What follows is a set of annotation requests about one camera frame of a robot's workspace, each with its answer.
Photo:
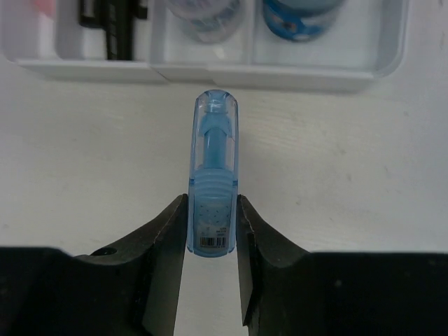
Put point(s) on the clear paperclip jar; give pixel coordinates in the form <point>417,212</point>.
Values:
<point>208,21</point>

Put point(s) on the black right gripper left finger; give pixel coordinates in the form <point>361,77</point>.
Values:
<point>129,287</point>

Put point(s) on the pastel blue mini highlighter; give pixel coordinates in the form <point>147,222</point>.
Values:
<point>213,177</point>

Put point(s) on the white compartment tray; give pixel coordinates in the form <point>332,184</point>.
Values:
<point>366,42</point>

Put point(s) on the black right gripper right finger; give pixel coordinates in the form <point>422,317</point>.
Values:
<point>286,290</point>

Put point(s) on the pink cap black highlighter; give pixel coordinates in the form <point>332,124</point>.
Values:
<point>116,18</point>

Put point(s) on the pastel pink mini highlighter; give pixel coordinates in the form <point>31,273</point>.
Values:
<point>46,7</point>

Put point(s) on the blue lidded tub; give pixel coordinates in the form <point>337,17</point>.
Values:
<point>300,20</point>

